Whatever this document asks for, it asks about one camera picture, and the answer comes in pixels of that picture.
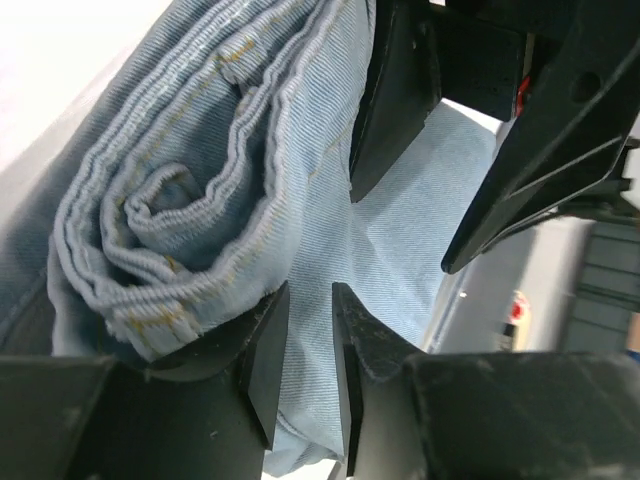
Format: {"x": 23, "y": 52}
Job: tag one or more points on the light blue denim skirt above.
{"x": 214, "y": 169}

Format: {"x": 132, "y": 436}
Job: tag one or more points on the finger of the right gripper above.
{"x": 403, "y": 87}
{"x": 570, "y": 137}

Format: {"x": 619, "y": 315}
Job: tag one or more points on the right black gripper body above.
{"x": 491, "y": 53}

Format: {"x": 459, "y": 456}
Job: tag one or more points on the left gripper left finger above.
{"x": 207, "y": 411}

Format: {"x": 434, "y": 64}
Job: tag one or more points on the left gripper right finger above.
{"x": 406, "y": 414}

